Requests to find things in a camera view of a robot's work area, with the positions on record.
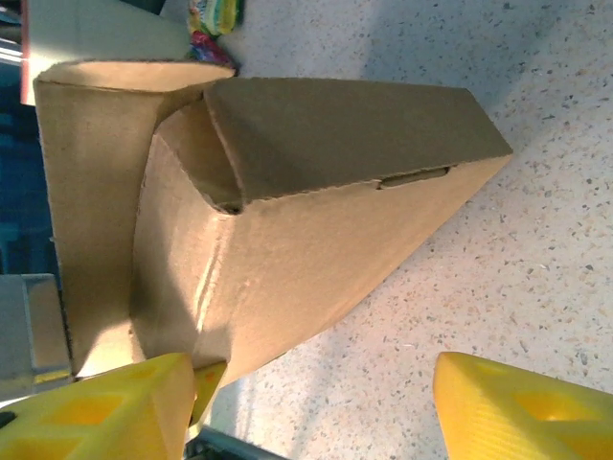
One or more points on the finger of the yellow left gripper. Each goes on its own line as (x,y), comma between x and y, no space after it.
(207,388)

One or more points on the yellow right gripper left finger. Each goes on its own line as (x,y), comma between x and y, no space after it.
(96,421)

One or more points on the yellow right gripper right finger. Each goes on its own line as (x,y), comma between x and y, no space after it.
(527,421)

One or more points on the brown cardboard box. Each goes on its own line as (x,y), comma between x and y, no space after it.
(311,249)

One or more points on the purple Fox's candy bag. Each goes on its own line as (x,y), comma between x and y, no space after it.
(206,50)

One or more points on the green yellow candy bag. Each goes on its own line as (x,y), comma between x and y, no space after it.
(215,14)

